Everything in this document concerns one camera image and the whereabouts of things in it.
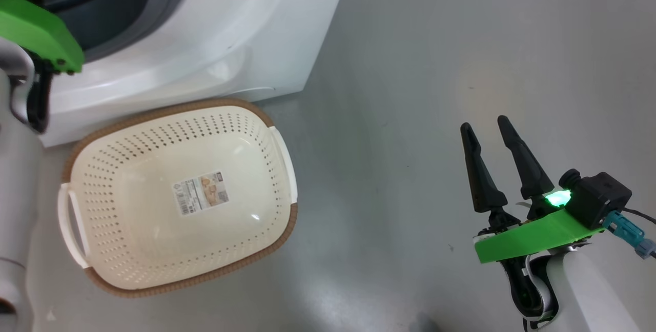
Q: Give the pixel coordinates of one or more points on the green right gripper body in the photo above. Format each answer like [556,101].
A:
[533,240]

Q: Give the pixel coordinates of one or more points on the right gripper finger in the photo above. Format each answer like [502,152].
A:
[482,178]
[525,168]

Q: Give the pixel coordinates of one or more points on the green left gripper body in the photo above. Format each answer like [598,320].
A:
[36,29]

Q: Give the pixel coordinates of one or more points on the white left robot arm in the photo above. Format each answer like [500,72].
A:
[18,193]

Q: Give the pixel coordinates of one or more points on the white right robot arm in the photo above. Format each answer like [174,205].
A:
[589,291]

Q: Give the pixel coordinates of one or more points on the white front-load washing machine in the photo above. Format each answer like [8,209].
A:
[230,24]

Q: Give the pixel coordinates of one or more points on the printed food label with barcode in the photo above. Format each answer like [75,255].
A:
[201,192]

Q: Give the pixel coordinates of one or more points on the cream perforated basket brown rim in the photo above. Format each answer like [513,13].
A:
[154,250]

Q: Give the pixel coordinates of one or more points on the round drain filter cover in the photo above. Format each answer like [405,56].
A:
[259,92]

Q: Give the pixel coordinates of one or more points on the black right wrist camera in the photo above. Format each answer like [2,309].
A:
[597,199]

